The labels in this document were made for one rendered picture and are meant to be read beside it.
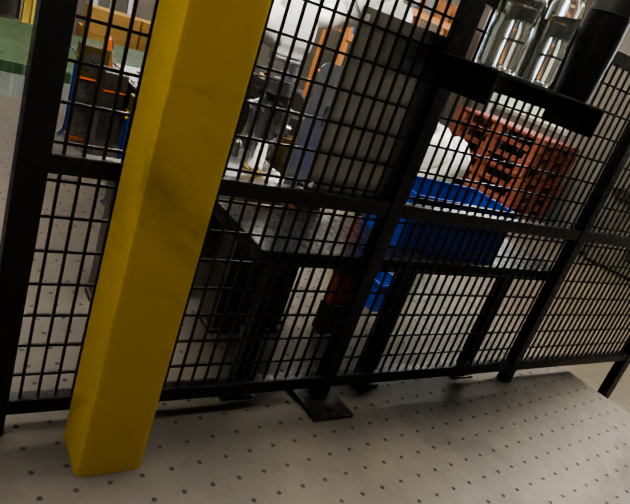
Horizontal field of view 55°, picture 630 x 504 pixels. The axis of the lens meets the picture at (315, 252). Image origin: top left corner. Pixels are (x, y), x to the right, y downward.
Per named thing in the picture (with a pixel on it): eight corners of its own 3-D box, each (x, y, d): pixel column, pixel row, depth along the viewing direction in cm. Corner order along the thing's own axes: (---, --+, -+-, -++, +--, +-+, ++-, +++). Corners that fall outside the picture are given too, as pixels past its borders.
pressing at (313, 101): (274, 209, 136) (322, 59, 124) (315, 214, 142) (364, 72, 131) (275, 210, 135) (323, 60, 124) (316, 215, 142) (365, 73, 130)
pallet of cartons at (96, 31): (182, 93, 774) (195, 37, 749) (81, 71, 694) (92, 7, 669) (157, 75, 835) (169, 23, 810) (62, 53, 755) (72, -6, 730)
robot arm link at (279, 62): (263, 47, 149) (256, 71, 151) (280, 55, 142) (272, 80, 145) (293, 56, 154) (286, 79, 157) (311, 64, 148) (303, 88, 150)
